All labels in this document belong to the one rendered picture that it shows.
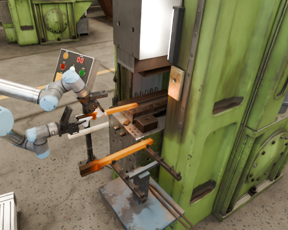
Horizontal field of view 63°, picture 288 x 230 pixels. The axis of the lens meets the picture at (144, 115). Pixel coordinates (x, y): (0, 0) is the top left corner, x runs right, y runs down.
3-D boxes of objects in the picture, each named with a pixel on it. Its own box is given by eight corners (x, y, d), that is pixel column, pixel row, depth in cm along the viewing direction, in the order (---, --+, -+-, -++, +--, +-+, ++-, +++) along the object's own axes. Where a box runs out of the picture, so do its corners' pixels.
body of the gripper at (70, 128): (76, 126, 143) (56, 132, 137) (74, 114, 139) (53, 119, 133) (80, 132, 138) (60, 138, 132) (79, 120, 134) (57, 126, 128)
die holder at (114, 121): (134, 188, 165) (136, 139, 141) (109, 156, 191) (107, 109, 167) (192, 159, 193) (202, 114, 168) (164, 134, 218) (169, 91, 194)
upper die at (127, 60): (133, 73, 134) (134, 57, 129) (117, 61, 148) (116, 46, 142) (188, 61, 154) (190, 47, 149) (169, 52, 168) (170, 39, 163)
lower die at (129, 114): (132, 123, 154) (132, 113, 149) (117, 109, 167) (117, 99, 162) (180, 107, 174) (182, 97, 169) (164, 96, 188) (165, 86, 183)
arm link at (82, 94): (82, 81, 131) (88, 86, 126) (87, 86, 135) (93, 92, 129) (72, 89, 130) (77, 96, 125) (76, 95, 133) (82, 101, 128)
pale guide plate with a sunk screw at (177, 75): (177, 101, 127) (182, 71, 118) (167, 94, 133) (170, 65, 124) (180, 100, 128) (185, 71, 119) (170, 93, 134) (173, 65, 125)
